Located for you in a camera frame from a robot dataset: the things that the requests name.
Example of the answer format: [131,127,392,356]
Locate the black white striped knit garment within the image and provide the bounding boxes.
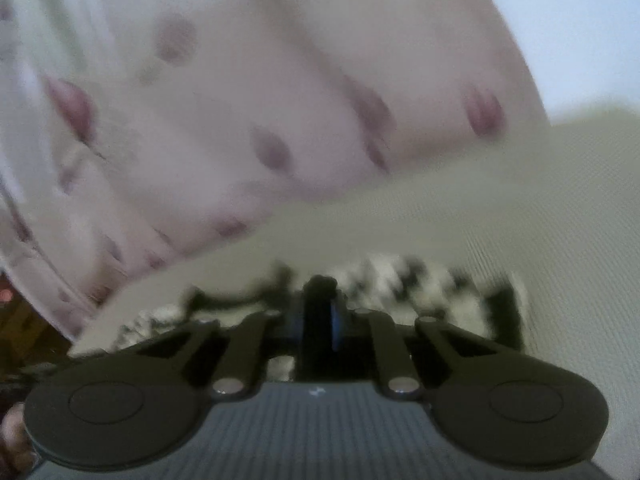
[111,254,528,351]

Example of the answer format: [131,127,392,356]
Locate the pink leaf-print quilt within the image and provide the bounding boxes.
[1,0,547,339]

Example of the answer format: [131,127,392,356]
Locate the beige textured bed sheet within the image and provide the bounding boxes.
[74,110,639,479]

